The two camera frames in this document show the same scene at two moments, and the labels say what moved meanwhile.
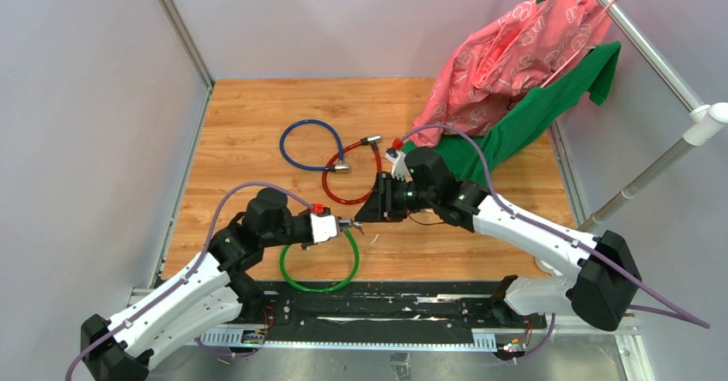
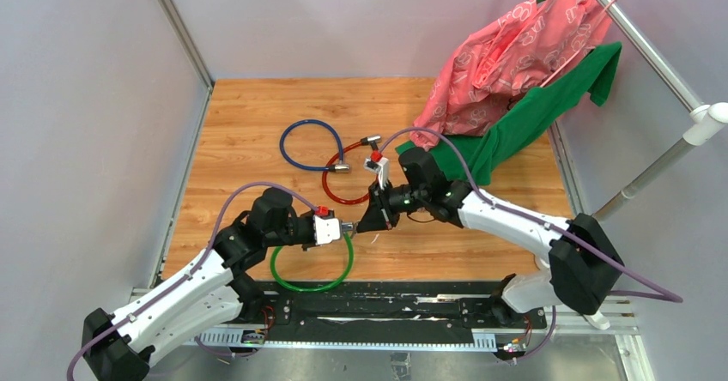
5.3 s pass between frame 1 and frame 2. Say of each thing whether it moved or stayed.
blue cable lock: stayed
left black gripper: stayed
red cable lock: stayed
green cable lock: moved
